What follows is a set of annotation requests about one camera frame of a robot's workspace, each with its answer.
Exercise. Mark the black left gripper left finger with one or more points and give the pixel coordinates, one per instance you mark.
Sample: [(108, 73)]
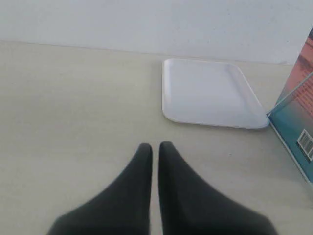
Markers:
[(123, 208)]

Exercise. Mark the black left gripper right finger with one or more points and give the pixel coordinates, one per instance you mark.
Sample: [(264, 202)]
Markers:
[(191, 206)]

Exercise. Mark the red teal cover book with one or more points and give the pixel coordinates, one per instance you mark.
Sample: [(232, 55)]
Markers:
[(293, 120)]

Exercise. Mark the white rectangular tray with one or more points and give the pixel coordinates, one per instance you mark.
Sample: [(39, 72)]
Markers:
[(209, 93)]

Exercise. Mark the white wire book rack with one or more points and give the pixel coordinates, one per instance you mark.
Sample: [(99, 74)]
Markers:
[(290, 94)]

